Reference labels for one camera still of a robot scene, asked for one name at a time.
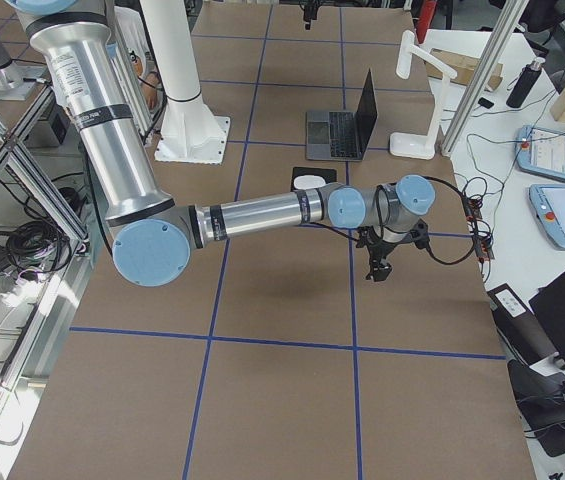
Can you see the red cylinder bottle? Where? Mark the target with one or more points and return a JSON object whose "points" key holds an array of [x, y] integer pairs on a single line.
{"points": [[426, 14]]}

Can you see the far blue teach pendant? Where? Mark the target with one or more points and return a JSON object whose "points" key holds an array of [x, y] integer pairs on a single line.
{"points": [[541, 152]]}

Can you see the black water bottle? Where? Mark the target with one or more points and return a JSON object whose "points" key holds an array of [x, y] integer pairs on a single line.
{"points": [[527, 79]]}

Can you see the grey laptop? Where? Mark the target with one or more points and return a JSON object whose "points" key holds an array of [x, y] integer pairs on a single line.
{"points": [[342, 135]]}

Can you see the small black square puck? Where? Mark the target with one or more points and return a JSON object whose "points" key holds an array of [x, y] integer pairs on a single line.
{"points": [[485, 103]]}

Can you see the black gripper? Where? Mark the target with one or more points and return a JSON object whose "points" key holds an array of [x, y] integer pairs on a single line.
{"points": [[383, 249], [309, 12]]}

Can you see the aluminium frame post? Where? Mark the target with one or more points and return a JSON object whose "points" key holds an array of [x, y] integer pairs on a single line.
{"points": [[497, 42]]}

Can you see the white computer mouse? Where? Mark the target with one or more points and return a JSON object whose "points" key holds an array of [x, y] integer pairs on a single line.
{"points": [[309, 181]]}

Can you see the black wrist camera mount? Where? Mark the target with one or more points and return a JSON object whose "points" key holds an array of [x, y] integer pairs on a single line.
{"points": [[420, 236]]}

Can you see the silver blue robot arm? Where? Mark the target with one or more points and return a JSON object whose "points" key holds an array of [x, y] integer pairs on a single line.
{"points": [[153, 237]]}

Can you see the brown cardboard box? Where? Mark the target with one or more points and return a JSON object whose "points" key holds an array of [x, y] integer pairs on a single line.
{"points": [[465, 67]]}

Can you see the person in white shirt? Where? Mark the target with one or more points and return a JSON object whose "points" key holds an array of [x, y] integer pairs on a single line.
{"points": [[130, 18]]}

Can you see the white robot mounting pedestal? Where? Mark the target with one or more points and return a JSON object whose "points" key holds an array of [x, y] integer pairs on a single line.
{"points": [[190, 132]]}

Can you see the orange black usb hub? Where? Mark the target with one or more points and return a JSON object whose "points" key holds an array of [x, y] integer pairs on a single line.
{"points": [[472, 207]]}

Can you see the black mouse pad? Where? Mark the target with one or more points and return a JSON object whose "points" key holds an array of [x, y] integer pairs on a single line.
{"points": [[330, 175]]}

